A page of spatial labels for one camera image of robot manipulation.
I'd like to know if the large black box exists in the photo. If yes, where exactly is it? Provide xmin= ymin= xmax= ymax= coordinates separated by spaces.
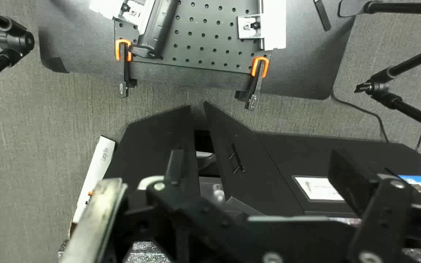
xmin=104 ymin=101 xmax=421 ymax=263

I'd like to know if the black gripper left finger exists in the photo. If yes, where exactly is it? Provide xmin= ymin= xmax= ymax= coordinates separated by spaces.
xmin=59 ymin=145 xmax=252 ymax=263

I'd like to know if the black tripod rod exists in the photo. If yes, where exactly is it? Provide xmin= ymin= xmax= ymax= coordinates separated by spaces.
xmin=337 ymin=0 xmax=421 ymax=19

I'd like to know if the white printed label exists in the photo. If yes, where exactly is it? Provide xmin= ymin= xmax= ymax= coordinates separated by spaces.
xmin=293 ymin=176 xmax=347 ymax=203

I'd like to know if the grey perforated mounting plate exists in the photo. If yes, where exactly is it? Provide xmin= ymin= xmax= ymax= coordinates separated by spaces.
xmin=113 ymin=0 xmax=271 ymax=75

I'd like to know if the white flat box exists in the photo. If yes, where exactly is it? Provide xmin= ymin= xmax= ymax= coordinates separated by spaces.
xmin=69 ymin=135 xmax=119 ymax=240

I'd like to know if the orange black clamp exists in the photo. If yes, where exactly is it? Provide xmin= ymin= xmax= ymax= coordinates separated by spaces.
xmin=234 ymin=54 xmax=272 ymax=111
xmin=115 ymin=38 xmax=139 ymax=100

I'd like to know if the short black bar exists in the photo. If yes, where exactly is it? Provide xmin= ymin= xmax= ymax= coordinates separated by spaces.
xmin=312 ymin=0 xmax=334 ymax=32

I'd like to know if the white metal bracket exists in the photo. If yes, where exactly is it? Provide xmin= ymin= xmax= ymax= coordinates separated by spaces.
xmin=236 ymin=0 xmax=290 ymax=53
xmin=88 ymin=0 xmax=160 ymax=37

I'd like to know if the thin black cable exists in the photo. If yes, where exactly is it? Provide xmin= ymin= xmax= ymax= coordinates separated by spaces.
xmin=329 ymin=67 xmax=421 ymax=151

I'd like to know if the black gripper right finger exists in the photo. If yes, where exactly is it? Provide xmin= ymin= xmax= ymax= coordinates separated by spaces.
xmin=328 ymin=151 xmax=421 ymax=263

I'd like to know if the black tripod leg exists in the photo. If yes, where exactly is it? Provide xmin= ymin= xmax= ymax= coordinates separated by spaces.
xmin=0 ymin=2 xmax=37 ymax=111
xmin=354 ymin=37 xmax=421 ymax=136

